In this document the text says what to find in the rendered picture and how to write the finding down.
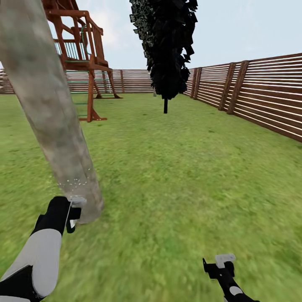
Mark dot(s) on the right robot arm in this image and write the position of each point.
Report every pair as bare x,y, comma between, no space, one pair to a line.
223,270

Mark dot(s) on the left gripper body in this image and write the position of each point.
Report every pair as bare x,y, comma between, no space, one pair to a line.
75,213

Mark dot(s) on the pesticide atomizer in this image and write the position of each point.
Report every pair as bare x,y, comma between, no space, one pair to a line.
70,226

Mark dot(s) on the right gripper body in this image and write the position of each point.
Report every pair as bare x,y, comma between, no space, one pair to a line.
217,273

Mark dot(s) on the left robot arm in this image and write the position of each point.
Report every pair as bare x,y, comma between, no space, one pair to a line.
33,275

